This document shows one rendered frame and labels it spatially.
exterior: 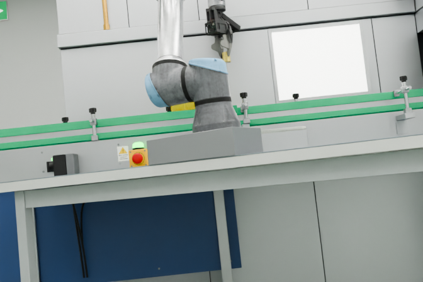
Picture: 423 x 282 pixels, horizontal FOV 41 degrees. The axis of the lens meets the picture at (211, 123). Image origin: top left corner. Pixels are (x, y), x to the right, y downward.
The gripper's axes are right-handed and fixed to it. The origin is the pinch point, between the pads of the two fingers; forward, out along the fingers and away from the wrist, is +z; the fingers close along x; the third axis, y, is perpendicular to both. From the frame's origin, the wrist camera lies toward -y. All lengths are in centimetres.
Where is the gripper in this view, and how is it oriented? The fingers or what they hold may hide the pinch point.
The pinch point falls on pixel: (226, 54)
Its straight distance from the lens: 244.7
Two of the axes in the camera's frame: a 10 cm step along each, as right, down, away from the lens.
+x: 6.5, -1.4, -7.5
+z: 1.1, 9.9, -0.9
